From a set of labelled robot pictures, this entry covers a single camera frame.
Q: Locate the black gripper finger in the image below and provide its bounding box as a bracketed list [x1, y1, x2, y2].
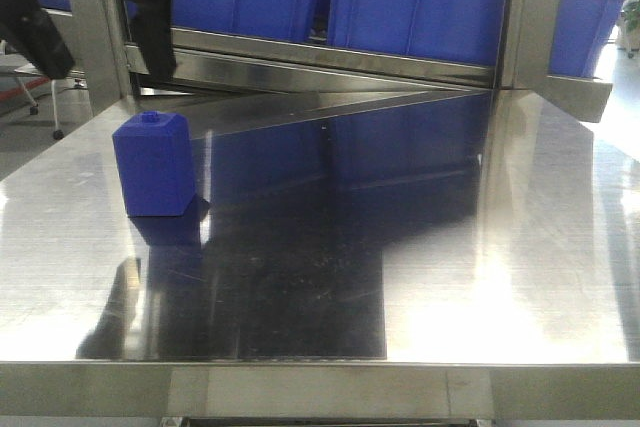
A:
[128, 0, 177, 81]
[1, 0, 75, 79]

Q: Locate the blue block part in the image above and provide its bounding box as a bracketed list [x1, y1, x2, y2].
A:
[112, 111, 196, 217]

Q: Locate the stainless steel shelf rack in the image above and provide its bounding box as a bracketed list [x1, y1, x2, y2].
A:
[38, 0, 612, 122]

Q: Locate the white office chair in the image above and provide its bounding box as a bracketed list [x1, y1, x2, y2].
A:
[1, 40, 65, 141]

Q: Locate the blue plastic bin middle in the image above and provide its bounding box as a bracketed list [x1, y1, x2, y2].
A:
[327, 0, 504, 66]

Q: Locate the blue plastic bin right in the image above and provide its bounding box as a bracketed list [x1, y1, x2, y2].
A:
[549, 0, 625, 78]

